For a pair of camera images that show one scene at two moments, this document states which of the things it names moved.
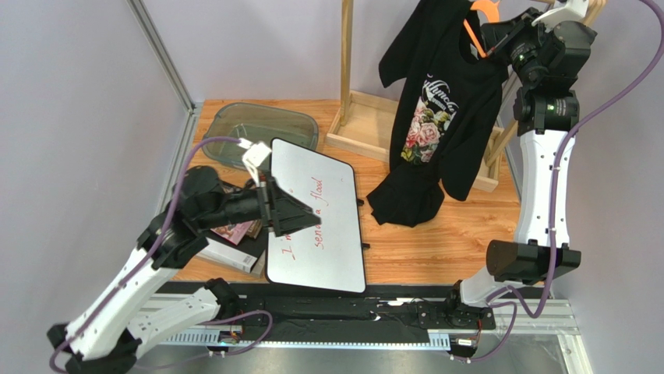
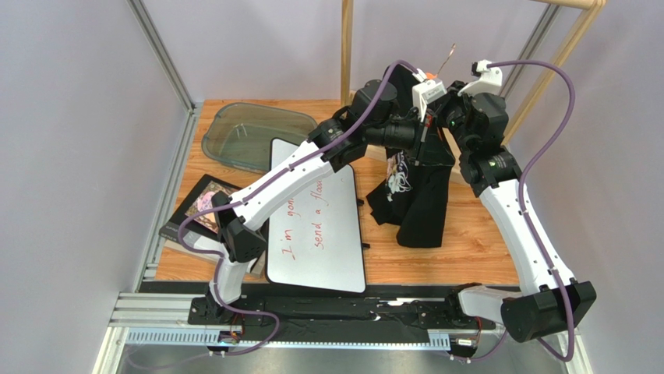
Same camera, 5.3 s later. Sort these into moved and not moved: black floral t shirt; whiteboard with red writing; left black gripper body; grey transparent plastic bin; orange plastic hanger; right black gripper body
Moved: orange plastic hanger; black floral t shirt; right black gripper body; left black gripper body
Not moved: whiteboard with red writing; grey transparent plastic bin
